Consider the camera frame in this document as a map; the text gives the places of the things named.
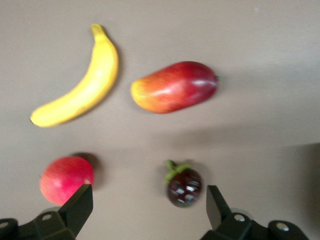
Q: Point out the plain pink red apple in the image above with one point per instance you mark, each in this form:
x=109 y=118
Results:
x=62 y=180

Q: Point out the brown table cover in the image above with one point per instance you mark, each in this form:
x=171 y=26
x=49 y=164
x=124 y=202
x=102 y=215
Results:
x=250 y=37

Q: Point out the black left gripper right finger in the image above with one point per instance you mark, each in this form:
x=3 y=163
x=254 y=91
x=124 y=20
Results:
x=217 y=212

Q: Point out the dark purple mangosteen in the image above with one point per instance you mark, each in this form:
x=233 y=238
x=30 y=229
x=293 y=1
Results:
x=185 y=187

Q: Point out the yellow banana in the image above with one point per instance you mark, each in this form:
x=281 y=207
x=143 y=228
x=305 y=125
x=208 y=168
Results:
x=95 y=82

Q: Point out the red yellow mango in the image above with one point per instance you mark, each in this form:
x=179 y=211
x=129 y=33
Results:
x=175 y=87

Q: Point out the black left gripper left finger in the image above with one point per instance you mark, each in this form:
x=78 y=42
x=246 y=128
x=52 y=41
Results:
x=75 y=212

